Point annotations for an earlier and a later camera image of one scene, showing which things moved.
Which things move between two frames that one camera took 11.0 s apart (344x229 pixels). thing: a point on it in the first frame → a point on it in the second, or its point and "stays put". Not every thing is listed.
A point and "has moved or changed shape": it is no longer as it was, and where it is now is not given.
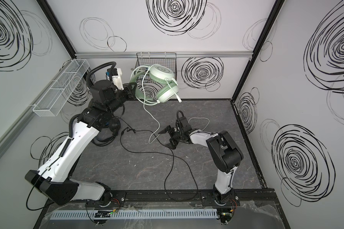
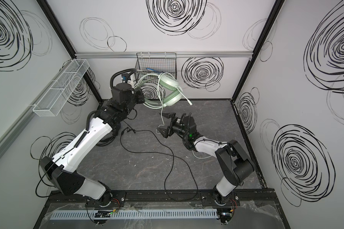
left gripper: x=127 y=93 → x=138 y=96
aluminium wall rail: x=156 y=55 stays put
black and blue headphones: x=114 y=124 stays put
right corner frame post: x=276 y=8 stays put
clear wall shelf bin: x=56 y=98 stays put
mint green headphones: x=154 y=84 has moved or changed shape
